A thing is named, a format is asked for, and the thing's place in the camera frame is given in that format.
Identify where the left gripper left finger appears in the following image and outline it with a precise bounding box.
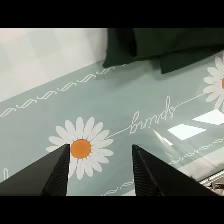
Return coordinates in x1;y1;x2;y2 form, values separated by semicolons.
0;143;71;197

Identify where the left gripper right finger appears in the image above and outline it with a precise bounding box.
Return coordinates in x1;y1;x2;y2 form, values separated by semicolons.
131;143;217;197

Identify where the dark green T-shirt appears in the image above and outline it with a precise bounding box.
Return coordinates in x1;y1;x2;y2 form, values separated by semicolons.
102;28;224;75

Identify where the silver frame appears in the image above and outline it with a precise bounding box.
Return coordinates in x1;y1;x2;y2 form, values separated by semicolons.
197;169;224;197

